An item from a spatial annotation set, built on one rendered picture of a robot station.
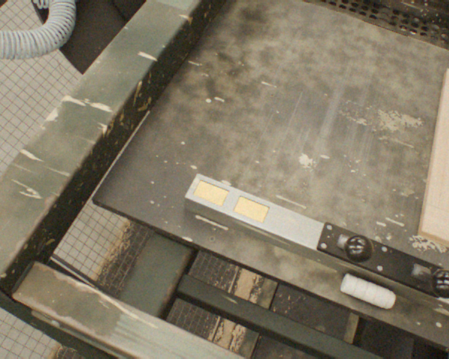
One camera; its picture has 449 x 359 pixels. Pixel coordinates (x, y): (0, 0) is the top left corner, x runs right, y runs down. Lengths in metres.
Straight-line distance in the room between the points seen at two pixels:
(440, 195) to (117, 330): 0.59
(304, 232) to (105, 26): 0.87
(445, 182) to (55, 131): 0.68
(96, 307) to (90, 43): 0.82
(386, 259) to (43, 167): 0.54
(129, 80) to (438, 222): 0.58
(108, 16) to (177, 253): 0.81
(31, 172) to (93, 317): 0.23
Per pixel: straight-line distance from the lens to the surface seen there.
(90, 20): 1.32
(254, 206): 0.71
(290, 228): 0.70
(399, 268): 0.72
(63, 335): 1.20
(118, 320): 0.63
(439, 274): 0.62
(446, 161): 0.92
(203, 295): 0.74
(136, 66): 0.80
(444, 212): 0.85
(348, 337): 2.27
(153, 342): 0.62
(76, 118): 0.74
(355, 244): 0.58
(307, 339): 0.75
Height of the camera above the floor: 1.92
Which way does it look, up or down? 25 degrees down
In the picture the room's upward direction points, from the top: 47 degrees counter-clockwise
